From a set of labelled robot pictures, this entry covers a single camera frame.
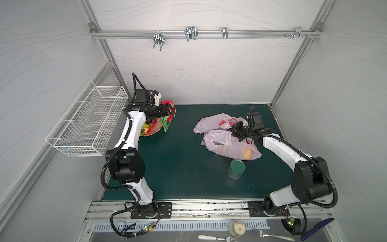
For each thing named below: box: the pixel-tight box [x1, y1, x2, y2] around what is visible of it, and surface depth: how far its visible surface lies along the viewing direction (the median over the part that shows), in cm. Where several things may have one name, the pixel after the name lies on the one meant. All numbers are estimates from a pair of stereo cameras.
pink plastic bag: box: [193, 112, 263, 161], surface depth 87 cm
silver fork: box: [251, 229, 296, 242], surface depth 69 cm
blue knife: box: [300, 217, 336, 241], surface depth 70 cm
